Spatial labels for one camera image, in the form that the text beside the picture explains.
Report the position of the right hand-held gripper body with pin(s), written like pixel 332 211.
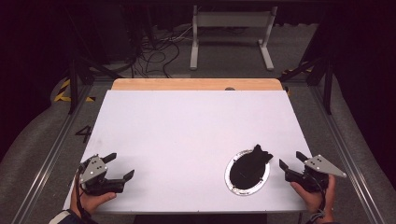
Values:
pixel 320 165

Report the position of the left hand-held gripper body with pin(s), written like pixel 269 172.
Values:
pixel 93 169

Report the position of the oval silver photo frame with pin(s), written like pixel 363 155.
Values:
pixel 249 172

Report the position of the person's left hand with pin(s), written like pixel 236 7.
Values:
pixel 93 202

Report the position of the person's right hand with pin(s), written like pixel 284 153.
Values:
pixel 314 200

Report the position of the black metal stand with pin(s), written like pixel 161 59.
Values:
pixel 73 87
pixel 327 87

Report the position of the yellow black floor tape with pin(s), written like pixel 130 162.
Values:
pixel 295 69
pixel 62 93

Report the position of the dark round table grommet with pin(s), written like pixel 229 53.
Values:
pixel 229 89

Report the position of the dark curtain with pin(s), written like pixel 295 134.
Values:
pixel 28 77
pixel 367 77

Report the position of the dark equipment cabinet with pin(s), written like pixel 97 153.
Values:
pixel 115 31

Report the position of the aluminium floor rail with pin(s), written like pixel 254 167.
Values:
pixel 53 155
pixel 345 155

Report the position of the white metal desk frame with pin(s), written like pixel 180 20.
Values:
pixel 232 19

